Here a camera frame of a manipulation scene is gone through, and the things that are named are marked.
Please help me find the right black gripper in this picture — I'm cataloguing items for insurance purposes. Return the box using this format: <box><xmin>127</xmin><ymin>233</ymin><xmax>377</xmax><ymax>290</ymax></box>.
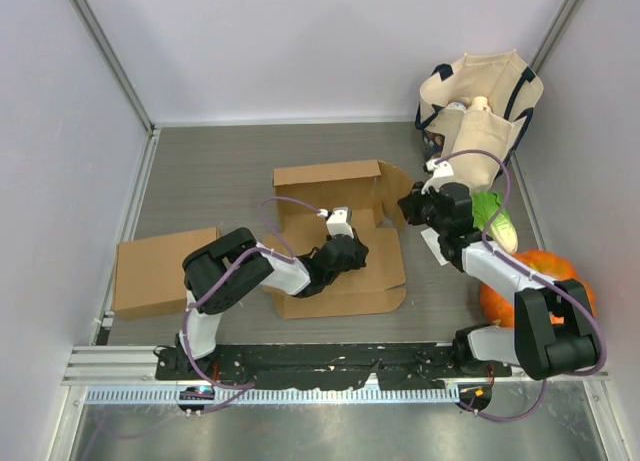
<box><xmin>399</xmin><ymin>180</ymin><xmax>450</xmax><ymax>235</ymax></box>

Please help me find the brown cardboard sheet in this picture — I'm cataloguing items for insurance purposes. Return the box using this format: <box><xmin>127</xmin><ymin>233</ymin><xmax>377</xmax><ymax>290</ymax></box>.
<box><xmin>263</xmin><ymin>160</ymin><xmax>413</xmax><ymax>319</ymax></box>

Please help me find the brown cardboard box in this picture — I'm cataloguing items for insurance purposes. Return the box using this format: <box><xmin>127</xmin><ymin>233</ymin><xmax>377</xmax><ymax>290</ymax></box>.
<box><xmin>112</xmin><ymin>227</ymin><xmax>219</xmax><ymax>321</ymax></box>

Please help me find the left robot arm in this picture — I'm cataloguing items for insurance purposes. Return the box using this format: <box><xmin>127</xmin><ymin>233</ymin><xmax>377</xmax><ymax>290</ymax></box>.
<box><xmin>175</xmin><ymin>228</ymin><xmax>369</xmax><ymax>380</ymax></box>

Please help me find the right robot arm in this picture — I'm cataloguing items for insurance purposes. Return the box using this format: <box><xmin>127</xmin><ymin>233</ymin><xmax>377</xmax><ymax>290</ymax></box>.
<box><xmin>398</xmin><ymin>183</ymin><xmax>602</xmax><ymax>380</ymax></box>

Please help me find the clear plastic pouch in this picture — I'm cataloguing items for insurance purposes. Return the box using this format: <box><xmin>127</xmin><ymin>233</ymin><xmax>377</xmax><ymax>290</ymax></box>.
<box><xmin>421</xmin><ymin>228</ymin><xmax>448</xmax><ymax>266</ymax></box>

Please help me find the green lettuce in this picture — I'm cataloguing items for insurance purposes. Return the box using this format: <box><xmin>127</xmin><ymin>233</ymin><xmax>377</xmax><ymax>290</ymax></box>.
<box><xmin>472</xmin><ymin>192</ymin><xmax>518</xmax><ymax>254</ymax></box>

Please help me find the white bottle in bag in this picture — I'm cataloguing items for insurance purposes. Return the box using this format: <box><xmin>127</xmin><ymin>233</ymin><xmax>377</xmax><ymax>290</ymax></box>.
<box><xmin>445</xmin><ymin>96</ymin><xmax>492</xmax><ymax>118</ymax></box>

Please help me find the beige canvas tote bag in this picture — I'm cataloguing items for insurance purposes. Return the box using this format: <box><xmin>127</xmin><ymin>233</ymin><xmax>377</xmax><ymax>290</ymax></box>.
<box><xmin>415</xmin><ymin>51</ymin><xmax>544</xmax><ymax>193</ymax></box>

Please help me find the orange pumpkin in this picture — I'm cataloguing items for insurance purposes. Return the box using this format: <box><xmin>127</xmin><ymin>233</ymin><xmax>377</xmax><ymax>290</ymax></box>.
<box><xmin>479</xmin><ymin>249</ymin><xmax>598</xmax><ymax>330</ymax></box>

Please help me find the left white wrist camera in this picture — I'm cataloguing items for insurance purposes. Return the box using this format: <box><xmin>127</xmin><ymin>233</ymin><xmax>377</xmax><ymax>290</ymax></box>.
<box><xmin>316</xmin><ymin>207</ymin><xmax>354</xmax><ymax>238</ymax></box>

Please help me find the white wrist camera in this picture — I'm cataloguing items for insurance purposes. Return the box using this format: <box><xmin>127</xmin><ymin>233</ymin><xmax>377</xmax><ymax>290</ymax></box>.
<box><xmin>316</xmin><ymin>207</ymin><xmax>354</xmax><ymax>238</ymax></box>
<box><xmin>421</xmin><ymin>158</ymin><xmax>455</xmax><ymax>194</ymax></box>

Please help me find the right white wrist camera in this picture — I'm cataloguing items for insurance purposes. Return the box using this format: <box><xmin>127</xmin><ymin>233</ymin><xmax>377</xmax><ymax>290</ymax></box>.
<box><xmin>421</xmin><ymin>158</ymin><xmax>455</xmax><ymax>194</ymax></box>

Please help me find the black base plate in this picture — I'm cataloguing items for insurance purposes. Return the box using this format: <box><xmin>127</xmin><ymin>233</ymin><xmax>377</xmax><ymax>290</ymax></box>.
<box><xmin>155</xmin><ymin>343</ymin><xmax>514</xmax><ymax>391</ymax></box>

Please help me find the slotted cable duct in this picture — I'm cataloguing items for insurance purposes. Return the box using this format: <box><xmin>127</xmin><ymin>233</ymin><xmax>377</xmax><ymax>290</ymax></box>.
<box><xmin>85</xmin><ymin>383</ymin><xmax>460</xmax><ymax>406</ymax></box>

